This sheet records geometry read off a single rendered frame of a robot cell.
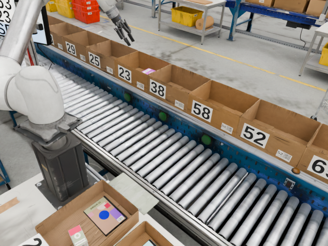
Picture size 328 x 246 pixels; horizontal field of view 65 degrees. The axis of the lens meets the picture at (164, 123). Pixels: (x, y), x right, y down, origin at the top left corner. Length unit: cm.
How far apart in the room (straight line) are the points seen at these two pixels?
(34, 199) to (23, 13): 94
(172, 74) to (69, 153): 121
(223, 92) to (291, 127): 52
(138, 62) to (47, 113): 144
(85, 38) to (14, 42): 171
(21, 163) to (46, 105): 186
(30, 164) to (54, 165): 161
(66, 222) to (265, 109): 139
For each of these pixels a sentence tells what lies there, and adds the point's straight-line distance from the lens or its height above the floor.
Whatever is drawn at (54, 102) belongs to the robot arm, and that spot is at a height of 134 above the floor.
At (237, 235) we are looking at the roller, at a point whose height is 75.
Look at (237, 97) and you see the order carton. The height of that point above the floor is 99.
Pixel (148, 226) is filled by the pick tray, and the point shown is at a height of 83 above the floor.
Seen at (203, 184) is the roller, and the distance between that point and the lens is 158.
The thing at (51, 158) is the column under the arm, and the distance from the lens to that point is 130.
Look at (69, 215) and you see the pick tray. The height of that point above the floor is 76.
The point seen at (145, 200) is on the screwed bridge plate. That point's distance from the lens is 147.
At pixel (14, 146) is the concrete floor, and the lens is 321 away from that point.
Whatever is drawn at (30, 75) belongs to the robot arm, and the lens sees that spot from 114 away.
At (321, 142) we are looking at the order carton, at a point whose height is 93.
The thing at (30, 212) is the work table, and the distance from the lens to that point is 155.
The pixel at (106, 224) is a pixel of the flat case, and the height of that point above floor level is 77.
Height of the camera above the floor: 194
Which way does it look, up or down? 37 degrees down
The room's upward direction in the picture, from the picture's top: 3 degrees clockwise
